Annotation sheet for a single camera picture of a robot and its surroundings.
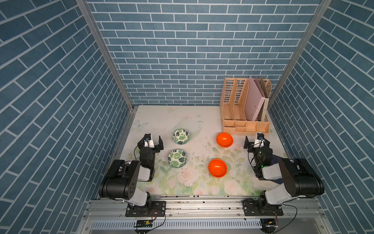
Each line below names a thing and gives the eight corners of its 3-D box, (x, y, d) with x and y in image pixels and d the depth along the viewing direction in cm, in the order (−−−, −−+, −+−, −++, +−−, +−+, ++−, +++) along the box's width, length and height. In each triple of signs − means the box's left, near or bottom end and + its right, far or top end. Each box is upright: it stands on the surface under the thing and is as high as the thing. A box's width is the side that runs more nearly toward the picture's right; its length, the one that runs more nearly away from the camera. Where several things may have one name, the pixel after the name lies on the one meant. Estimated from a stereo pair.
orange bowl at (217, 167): (208, 178, 86) (209, 176, 82) (207, 161, 93) (208, 158, 89) (226, 178, 86) (228, 176, 82) (224, 161, 93) (225, 158, 89)
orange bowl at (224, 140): (216, 148, 98) (217, 144, 94) (215, 136, 104) (216, 132, 100) (232, 148, 98) (233, 144, 94) (229, 136, 104) (231, 132, 100)
